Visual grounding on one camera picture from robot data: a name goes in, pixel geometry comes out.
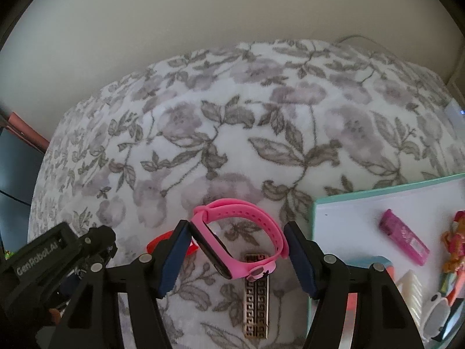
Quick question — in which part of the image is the pink lighter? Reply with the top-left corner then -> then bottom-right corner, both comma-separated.
379,209 -> 430,266

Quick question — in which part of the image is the white power strip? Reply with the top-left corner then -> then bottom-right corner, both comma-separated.
445,101 -> 465,136

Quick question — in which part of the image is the pink smartwatch band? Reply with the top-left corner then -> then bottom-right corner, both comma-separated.
189,198 -> 290,281

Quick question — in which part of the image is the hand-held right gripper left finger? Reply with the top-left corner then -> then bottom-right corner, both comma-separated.
54,219 -> 193,349

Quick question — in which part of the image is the pink and brown toy dog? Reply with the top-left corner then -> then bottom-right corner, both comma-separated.
441,210 -> 465,299

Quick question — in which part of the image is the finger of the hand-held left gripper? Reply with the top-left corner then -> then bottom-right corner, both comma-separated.
77,225 -> 117,274

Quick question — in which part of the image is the red and white tube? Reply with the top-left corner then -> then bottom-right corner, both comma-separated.
149,230 -> 229,259

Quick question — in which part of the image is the teal-edged white tray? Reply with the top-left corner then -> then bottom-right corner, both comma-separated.
307,172 -> 465,349

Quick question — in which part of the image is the floral fleece blanket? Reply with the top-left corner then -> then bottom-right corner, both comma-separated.
27,38 -> 465,349

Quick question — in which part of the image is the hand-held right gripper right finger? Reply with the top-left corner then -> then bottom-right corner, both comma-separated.
283,221 -> 425,349

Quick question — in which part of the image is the white ribbed plastic piece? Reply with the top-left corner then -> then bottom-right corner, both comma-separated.
396,270 -> 425,330

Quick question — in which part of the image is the coral and blue plastic toy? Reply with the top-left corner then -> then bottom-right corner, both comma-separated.
347,256 -> 395,313

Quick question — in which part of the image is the white plastic case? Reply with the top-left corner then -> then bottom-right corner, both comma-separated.
421,293 -> 453,343

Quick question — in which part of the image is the metal patterned bracelet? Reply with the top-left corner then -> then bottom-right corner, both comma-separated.
243,252 -> 270,339

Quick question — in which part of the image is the red-brown wooden strip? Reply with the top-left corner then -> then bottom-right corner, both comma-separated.
9,111 -> 50,153

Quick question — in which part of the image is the dark cabinet panel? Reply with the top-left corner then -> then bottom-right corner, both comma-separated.
0,125 -> 47,256

